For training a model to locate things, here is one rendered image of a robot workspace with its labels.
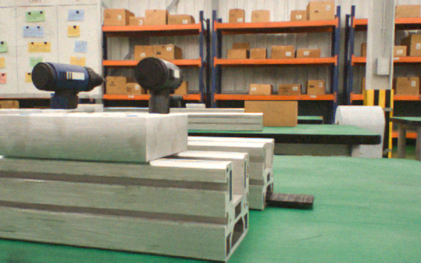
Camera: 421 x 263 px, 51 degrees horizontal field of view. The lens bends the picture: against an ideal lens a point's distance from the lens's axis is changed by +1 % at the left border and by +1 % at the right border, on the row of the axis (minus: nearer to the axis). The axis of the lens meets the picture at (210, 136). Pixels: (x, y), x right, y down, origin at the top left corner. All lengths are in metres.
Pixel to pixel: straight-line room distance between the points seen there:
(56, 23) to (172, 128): 3.50
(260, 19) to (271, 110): 7.87
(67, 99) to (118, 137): 0.59
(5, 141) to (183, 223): 0.19
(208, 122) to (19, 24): 2.32
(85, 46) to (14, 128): 3.32
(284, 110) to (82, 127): 2.22
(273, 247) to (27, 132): 0.26
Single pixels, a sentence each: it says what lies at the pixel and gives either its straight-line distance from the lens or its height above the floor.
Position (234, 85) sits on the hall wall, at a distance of 11.15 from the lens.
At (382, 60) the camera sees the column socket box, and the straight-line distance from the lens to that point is 6.30.
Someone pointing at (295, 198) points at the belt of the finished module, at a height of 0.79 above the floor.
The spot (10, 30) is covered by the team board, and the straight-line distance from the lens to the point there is 4.11.
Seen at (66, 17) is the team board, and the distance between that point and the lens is 3.88.
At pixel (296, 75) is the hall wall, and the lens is 11.09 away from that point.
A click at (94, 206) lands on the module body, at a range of 0.42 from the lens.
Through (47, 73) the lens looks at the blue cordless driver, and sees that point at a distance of 0.94.
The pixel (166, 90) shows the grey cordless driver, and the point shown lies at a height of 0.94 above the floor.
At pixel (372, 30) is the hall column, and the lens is 6.28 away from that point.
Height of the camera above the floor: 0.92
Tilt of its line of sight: 4 degrees down
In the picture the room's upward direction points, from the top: straight up
